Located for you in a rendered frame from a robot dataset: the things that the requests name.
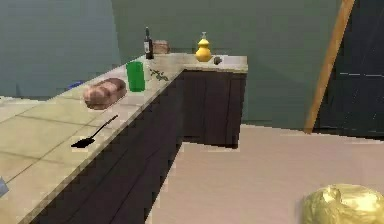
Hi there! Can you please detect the dark brown kitchen counter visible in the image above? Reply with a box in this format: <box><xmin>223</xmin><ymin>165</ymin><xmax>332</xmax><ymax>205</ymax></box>
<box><xmin>0</xmin><ymin>53</ymin><xmax>249</xmax><ymax>224</ymax></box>

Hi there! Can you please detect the yellow soap dispenser bottle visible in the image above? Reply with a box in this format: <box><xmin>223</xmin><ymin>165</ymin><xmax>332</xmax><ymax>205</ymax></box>
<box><xmin>195</xmin><ymin>31</ymin><xmax>213</xmax><ymax>63</ymax></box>

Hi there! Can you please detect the green cup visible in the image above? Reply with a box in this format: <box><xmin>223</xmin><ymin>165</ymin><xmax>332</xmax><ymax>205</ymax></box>
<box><xmin>125</xmin><ymin>61</ymin><xmax>146</xmax><ymax>93</ymax></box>

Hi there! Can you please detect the dark wine bottle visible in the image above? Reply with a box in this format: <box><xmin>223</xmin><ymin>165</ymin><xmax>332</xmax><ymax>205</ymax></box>
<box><xmin>143</xmin><ymin>26</ymin><xmax>155</xmax><ymax>60</ymax></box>

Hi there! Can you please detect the brown bread loaf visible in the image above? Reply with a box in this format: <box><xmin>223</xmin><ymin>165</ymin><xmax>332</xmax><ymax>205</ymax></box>
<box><xmin>82</xmin><ymin>77</ymin><xmax>128</xmax><ymax>111</ymax></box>

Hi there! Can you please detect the black spatula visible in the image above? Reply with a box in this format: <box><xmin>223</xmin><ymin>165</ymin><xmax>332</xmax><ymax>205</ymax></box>
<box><xmin>70</xmin><ymin>114</ymin><xmax>119</xmax><ymax>149</ymax></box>

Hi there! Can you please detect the blue dish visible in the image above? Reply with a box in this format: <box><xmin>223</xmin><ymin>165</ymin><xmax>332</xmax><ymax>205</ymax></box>
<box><xmin>67</xmin><ymin>80</ymin><xmax>85</xmax><ymax>90</ymax></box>

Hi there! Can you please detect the dark room door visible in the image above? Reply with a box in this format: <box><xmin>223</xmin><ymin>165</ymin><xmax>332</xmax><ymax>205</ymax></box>
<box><xmin>303</xmin><ymin>0</ymin><xmax>384</xmax><ymax>138</ymax></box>

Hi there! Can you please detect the yellow bin bag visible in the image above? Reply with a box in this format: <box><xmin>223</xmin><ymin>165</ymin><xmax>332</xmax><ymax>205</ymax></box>
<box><xmin>302</xmin><ymin>183</ymin><xmax>384</xmax><ymax>224</ymax></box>

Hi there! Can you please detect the pale blue object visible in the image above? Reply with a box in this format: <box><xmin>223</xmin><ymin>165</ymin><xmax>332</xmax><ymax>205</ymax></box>
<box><xmin>0</xmin><ymin>177</ymin><xmax>10</xmax><ymax>198</ymax></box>

